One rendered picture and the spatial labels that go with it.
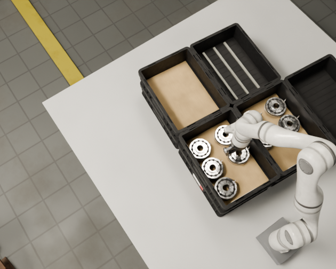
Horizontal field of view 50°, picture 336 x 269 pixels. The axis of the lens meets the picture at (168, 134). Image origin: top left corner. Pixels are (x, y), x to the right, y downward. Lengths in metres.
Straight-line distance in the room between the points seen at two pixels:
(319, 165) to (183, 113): 0.87
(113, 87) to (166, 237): 0.87
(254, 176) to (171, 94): 0.58
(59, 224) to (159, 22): 1.81
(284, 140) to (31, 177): 1.94
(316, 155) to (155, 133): 1.00
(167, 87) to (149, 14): 1.47
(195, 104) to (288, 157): 0.52
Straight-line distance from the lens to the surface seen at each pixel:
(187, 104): 1.83
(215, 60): 1.98
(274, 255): 1.76
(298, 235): 1.46
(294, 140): 1.23
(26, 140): 2.85
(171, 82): 1.89
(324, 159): 1.13
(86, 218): 2.55
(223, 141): 1.73
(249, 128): 1.31
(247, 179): 1.72
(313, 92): 2.00
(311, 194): 1.24
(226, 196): 1.66
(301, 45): 2.31
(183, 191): 1.81
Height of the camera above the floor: 2.46
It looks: 68 degrees down
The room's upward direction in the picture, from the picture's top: 1 degrees counter-clockwise
